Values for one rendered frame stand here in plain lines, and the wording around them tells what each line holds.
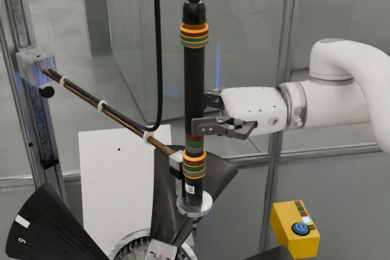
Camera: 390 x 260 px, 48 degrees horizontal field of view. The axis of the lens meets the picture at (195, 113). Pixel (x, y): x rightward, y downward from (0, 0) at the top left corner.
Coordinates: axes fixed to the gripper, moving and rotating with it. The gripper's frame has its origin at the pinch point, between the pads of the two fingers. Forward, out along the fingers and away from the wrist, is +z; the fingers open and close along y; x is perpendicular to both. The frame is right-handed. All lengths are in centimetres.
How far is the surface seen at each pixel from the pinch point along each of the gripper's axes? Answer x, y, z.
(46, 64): -10, 47, 33
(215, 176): -25.4, 13.3, -6.7
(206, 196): -19.6, 0.6, -2.3
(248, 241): -112, 70, -35
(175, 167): -12.7, 1.9, 3.5
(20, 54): -8, 51, 40
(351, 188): -87, 70, -79
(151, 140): -11.1, 9.3, 7.4
